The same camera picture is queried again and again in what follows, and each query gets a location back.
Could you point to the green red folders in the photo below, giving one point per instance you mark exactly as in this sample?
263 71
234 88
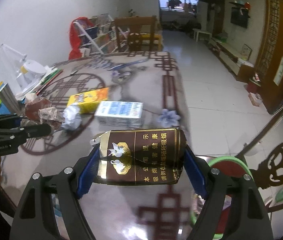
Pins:
47 80

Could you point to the crumpled white paper ball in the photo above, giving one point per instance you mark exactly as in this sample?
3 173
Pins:
72 118

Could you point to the red bin green rim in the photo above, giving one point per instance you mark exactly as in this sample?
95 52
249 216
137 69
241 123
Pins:
212 186

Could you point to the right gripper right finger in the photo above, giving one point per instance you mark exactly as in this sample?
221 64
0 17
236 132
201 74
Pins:
248 218

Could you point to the crumpled red-white paper wad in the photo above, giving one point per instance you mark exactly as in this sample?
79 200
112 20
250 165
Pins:
39 110

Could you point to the red cloth bag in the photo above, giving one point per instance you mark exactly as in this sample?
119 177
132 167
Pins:
75 41

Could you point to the red flower pot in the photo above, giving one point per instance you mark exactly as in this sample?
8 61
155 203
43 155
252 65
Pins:
253 84

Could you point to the white blue milk carton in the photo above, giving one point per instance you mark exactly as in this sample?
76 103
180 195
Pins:
120 113

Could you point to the white magazine rack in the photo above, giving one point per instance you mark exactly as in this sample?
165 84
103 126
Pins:
99 39

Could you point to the low tv cabinet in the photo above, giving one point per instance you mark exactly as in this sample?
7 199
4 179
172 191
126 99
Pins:
241 69

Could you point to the yellow orange snack box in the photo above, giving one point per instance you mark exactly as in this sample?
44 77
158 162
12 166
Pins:
87 102

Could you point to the brown gold cigarette carton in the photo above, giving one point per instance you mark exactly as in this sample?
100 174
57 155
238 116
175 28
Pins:
140 157

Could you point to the small cardboard floor box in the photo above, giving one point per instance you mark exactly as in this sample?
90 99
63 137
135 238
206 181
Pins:
255 99

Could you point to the wall mounted television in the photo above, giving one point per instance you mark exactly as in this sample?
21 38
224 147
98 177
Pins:
239 16

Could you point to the small white stool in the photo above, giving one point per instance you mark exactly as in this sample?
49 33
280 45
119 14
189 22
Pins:
198 32

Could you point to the white desk lamp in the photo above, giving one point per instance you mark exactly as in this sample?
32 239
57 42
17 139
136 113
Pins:
26 74

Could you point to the stack of books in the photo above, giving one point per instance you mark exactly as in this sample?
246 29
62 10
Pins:
8 102

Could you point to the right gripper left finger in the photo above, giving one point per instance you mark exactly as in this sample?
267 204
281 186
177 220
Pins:
35 218

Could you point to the wooden dining chair far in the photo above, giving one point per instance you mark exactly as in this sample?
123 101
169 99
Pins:
134 39

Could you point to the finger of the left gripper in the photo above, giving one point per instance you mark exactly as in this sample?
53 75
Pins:
10 120
34 131

